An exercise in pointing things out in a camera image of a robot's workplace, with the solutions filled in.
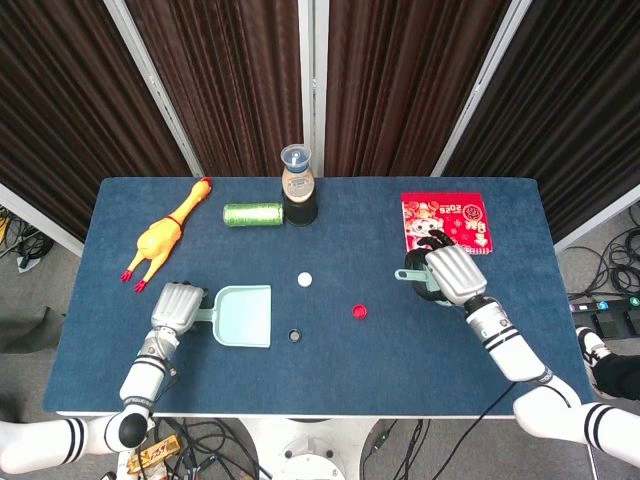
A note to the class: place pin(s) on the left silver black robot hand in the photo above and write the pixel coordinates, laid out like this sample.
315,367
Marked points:
175,307

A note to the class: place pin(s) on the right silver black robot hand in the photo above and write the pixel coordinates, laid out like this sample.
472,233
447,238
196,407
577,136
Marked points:
455,275

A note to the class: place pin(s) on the mint green hand brush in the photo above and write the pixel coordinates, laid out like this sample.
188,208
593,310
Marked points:
407,274

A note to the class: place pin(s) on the mint green plastic dustpan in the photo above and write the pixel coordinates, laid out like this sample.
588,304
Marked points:
245,317

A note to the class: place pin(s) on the red bottle cap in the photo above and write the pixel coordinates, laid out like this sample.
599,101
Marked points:
360,312

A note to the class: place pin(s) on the black bottle cap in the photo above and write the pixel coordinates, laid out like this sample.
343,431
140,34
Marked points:
295,336

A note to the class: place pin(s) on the white bottle cap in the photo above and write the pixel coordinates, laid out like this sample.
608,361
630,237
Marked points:
305,279

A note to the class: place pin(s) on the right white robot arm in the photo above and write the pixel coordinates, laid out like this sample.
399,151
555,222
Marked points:
520,360

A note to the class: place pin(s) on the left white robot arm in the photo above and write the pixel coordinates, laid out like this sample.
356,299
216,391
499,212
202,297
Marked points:
142,380

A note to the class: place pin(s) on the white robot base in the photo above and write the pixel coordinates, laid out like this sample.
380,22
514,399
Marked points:
310,450

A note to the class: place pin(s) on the black mesh cup holder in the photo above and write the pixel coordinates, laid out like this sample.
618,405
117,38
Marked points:
300,214

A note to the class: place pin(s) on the beige sauce bottle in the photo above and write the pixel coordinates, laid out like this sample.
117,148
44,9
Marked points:
298,180

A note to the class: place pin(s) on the red spiral notebook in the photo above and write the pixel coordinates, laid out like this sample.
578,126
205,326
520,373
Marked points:
450,220

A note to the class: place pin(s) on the yellow rubber chicken toy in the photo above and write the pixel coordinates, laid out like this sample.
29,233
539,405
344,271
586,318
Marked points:
160,240

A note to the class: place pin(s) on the green drink can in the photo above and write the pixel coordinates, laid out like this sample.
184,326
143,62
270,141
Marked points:
252,215

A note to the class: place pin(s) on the yellow wooden block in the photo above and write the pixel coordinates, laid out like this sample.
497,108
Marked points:
157,450

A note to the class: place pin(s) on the blue table cloth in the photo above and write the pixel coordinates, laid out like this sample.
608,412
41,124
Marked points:
350,375

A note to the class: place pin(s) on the white partition base bar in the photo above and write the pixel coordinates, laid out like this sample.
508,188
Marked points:
595,220
45,222

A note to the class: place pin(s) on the white black sneaker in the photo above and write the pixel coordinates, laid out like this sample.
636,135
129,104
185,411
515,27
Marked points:
590,350

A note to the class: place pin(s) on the black trouser leg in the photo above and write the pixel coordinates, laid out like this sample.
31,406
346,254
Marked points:
620,375

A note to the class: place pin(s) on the dark brown pleated curtain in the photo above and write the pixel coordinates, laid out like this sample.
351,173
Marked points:
60,100
575,100
410,75
225,75

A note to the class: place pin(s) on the white table frame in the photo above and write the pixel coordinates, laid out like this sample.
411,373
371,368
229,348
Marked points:
320,416

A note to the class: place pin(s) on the white partition post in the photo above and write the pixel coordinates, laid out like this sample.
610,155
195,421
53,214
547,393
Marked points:
480,90
313,75
155,90

